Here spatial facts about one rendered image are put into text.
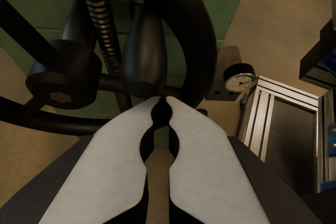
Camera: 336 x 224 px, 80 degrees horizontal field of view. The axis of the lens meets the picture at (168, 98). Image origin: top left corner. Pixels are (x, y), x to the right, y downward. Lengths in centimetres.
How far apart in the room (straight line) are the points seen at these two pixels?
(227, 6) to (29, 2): 32
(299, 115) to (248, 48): 66
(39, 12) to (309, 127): 104
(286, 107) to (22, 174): 122
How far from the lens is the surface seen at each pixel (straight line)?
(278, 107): 106
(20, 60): 55
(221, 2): 37
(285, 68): 157
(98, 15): 24
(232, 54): 54
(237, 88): 45
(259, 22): 183
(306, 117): 111
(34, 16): 43
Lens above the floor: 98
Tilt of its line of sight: 58 degrees down
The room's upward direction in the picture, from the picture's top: 10 degrees clockwise
